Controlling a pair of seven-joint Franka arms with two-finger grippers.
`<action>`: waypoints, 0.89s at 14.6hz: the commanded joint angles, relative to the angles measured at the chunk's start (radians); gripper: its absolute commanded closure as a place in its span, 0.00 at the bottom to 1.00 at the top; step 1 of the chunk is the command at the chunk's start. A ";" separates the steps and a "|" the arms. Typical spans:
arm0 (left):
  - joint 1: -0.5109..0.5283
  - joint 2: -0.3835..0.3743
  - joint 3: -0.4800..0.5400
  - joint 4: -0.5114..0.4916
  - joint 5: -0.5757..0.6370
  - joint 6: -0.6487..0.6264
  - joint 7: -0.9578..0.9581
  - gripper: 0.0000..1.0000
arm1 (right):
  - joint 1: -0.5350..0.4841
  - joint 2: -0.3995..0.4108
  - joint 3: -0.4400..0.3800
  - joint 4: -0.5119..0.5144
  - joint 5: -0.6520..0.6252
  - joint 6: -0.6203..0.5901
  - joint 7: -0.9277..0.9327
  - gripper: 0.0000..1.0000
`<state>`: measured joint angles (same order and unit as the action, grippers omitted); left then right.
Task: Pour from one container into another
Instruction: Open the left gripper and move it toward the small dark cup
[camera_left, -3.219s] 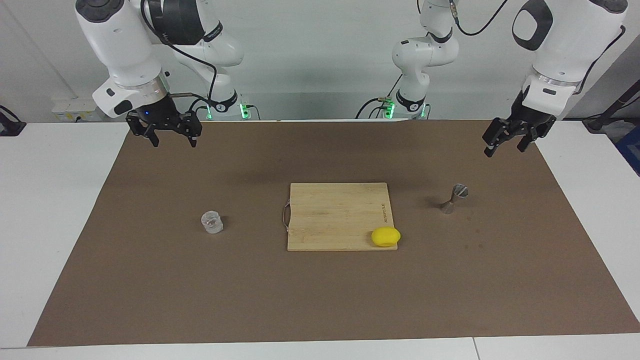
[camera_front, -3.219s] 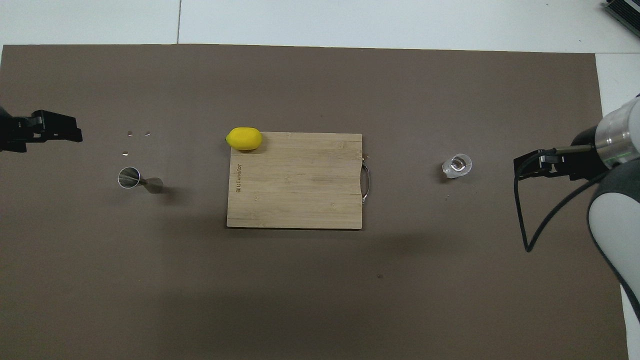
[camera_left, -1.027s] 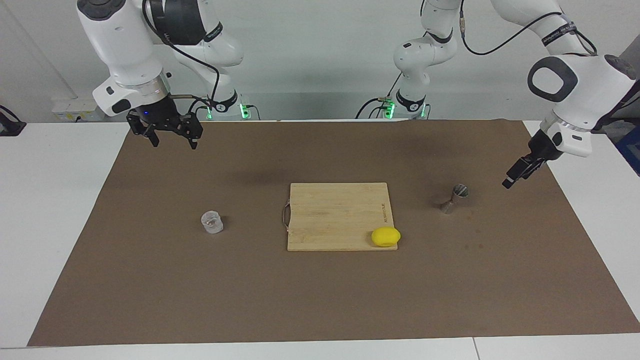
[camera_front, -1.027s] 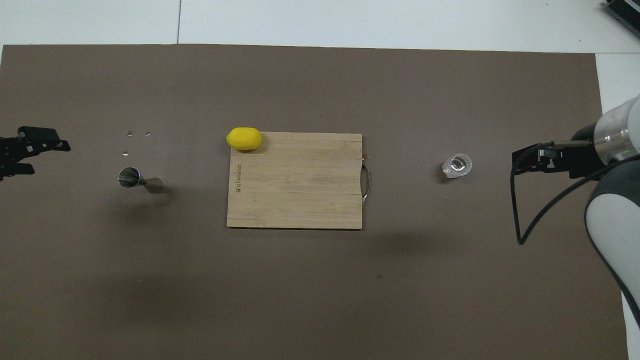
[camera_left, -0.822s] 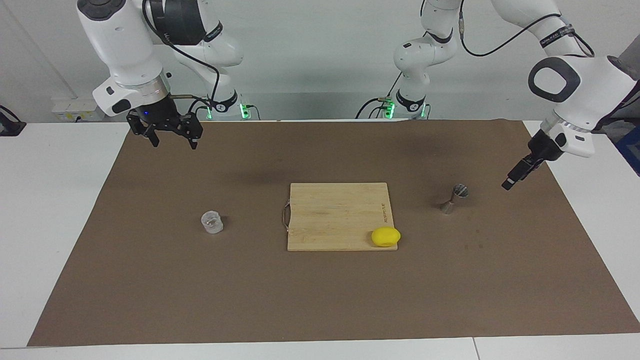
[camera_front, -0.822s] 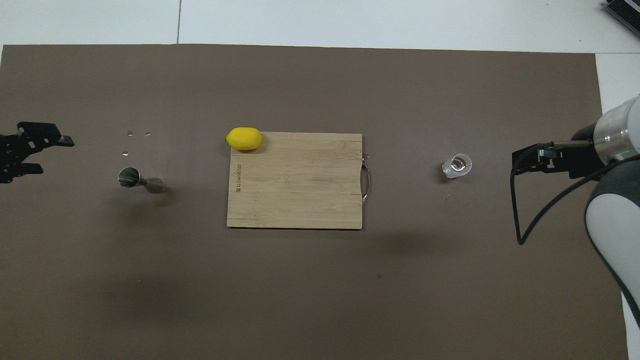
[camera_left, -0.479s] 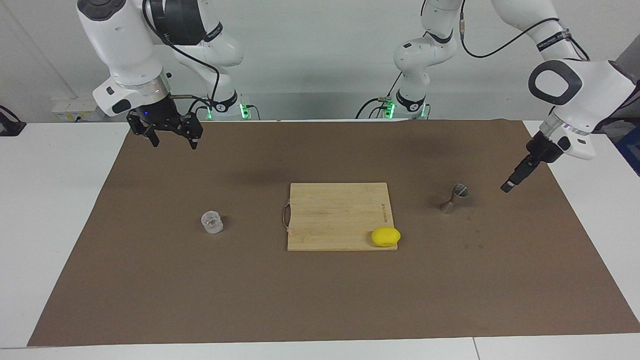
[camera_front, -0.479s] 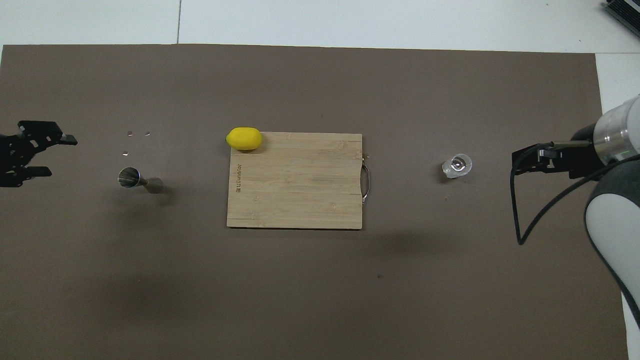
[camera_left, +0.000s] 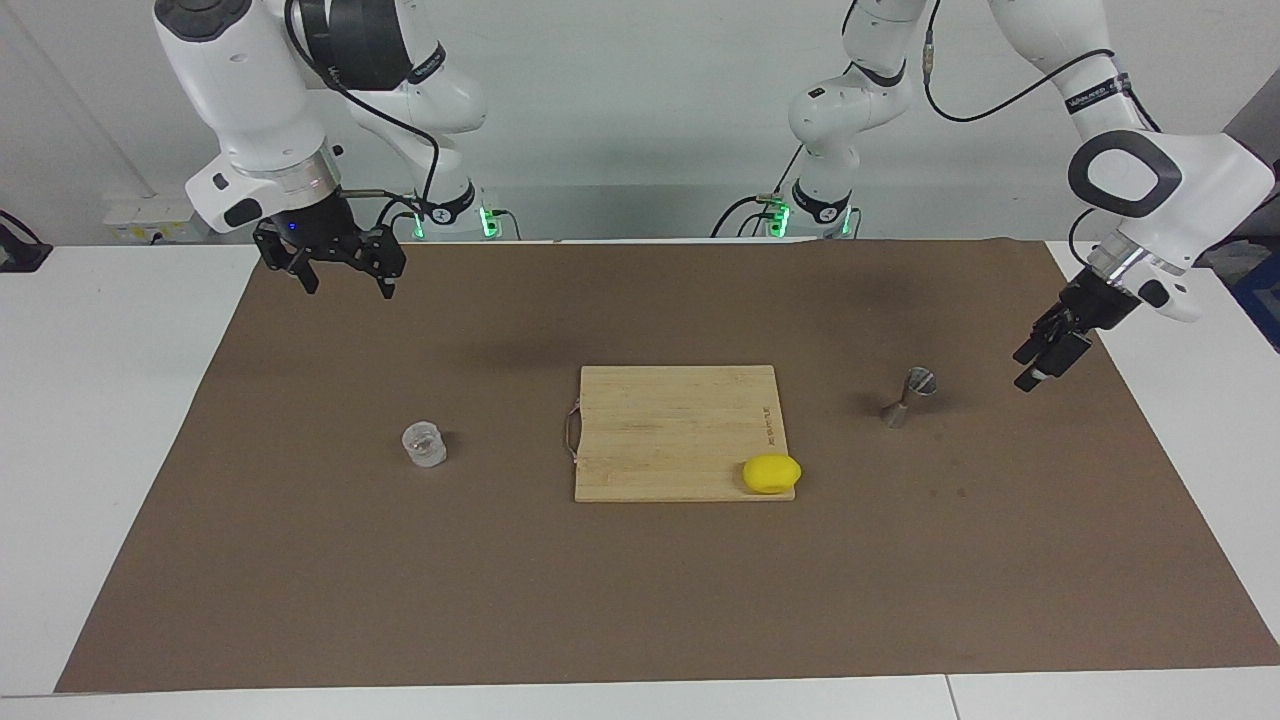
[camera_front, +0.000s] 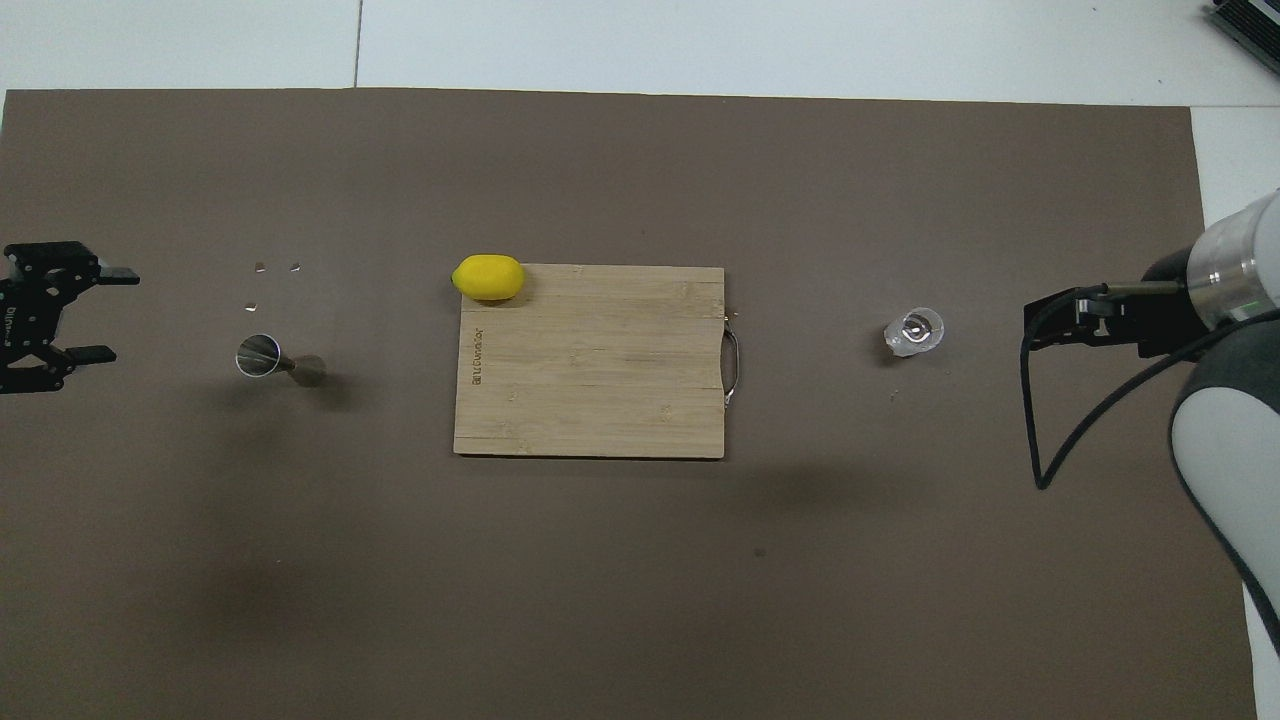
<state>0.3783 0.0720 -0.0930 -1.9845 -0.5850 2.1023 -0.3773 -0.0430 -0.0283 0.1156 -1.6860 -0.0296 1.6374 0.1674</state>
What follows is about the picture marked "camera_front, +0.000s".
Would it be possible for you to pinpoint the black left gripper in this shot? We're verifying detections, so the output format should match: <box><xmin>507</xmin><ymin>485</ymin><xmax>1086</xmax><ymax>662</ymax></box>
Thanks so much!
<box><xmin>0</xmin><ymin>242</ymin><xmax>142</xmax><ymax>394</ymax></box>

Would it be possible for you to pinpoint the grey ribbed metal device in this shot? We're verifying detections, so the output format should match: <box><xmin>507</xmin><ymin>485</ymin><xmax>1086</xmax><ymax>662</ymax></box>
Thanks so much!
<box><xmin>1205</xmin><ymin>0</ymin><xmax>1280</xmax><ymax>76</ymax></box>

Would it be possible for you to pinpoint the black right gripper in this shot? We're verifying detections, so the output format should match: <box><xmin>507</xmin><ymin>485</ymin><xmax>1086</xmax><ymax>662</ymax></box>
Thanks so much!
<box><xmin>1024</xmin><ymin>251</ymin><xmax>1220</xmax><ymax>360</ymax></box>

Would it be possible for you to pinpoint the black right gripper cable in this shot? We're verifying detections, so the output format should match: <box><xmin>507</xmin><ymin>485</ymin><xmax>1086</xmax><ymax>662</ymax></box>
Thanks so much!
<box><xmin>1019</xmin><ymin>284</ymin><xmax>1203</xmax><ymax>491</ymax></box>

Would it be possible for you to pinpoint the bamboo cutting board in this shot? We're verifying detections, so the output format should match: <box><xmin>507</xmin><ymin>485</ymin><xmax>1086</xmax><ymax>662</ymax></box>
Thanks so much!
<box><xmin>453</xmin><ymin>263</ymin><xmax>742</xmax><ymax>460</ymax></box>

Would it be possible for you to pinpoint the small clear glass cup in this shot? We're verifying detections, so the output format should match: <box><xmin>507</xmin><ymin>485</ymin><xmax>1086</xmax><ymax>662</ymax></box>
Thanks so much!
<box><xmin>883</xmin><ymin>307</ymin><xmax>945</xmax><ymax>358</ymax></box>

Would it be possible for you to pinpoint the brown table mat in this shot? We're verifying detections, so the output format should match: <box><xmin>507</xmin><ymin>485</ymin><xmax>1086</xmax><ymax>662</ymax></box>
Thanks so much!
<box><xmin>0</xmin><ymin>88</ymin><xmax>1259</xmax><ymax>720</ymax></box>

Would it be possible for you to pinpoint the yellow lemon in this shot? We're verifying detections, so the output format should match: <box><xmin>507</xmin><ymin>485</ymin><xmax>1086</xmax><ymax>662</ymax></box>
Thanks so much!
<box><xmin>451</xmin><ymin>254</ymin><xmax>526</xmax><ymax>303</ymax></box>

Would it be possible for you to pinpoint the steel double jigger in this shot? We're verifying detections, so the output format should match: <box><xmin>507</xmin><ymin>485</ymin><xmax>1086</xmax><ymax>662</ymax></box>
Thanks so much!
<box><xmin>235</xmin><ymin>333</ymin><xmax>328</xmax><ymax>388</ymax></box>

